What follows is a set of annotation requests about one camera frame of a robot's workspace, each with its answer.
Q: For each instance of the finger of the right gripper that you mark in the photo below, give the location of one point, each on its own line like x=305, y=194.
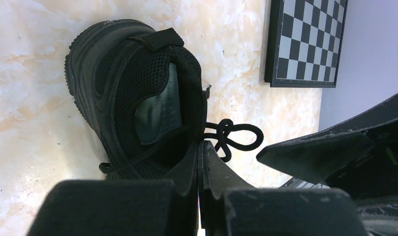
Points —
x=359, y=155

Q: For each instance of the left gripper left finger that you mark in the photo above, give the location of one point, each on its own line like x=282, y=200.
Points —
x=165, y=207

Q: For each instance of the black white checkerboard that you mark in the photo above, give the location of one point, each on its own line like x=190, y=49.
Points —
x=304, y=43

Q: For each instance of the black shoe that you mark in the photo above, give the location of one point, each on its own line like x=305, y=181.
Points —
x=141, y=91

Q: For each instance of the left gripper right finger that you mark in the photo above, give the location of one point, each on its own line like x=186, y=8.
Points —
x=229, y=206

